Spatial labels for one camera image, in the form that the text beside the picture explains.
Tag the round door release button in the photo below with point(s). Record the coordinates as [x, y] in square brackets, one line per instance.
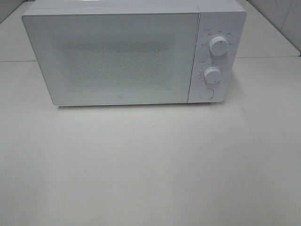
[207, 94]

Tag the white control knob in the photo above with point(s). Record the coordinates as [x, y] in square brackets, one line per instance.
[218, 45]
[212, 75]

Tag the white microwave door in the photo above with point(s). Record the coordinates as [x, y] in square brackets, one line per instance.
[115, 59]

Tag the white microwave oven body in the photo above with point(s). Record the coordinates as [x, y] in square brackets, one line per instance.
[216, 17]

